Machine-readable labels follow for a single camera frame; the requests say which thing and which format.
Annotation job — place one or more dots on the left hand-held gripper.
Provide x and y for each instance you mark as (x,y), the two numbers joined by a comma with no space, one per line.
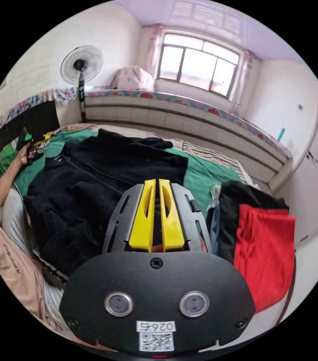
(23,138)

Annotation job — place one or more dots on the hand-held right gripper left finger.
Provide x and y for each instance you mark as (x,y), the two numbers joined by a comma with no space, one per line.
(143,222)

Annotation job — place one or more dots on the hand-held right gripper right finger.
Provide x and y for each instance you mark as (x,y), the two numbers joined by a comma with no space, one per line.
(171,225)

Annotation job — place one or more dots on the person's left forearm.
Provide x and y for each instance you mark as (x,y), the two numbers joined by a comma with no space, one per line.
(5,183)

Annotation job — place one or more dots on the black pants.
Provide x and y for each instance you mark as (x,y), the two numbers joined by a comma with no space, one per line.
(91,183)

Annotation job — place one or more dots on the person's left hand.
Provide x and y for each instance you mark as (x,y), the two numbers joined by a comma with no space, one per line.
(23,156)

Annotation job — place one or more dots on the bed with green sheet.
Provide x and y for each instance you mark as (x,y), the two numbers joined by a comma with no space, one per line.
(204,175)

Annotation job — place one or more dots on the standing fan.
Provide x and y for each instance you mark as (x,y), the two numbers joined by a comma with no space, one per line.
(81,65)

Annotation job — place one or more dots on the pile of clothes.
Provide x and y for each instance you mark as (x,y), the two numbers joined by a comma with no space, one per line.
(263,248)

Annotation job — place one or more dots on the person's body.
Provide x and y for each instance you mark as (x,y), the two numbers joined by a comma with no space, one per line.
(9,253)

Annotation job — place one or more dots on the pink floral bundle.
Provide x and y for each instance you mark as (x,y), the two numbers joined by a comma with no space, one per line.
(132,77)

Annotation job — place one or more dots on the floral ledge cover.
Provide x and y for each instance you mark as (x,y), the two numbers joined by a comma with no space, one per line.
(192,105)

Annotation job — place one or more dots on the white cupboard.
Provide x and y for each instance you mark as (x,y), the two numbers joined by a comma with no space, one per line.
(314,175)

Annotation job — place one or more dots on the pink curtain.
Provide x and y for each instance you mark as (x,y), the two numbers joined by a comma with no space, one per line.
(155,48)
(245,79)

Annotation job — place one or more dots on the window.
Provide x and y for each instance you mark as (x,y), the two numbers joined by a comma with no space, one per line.
(198,65)

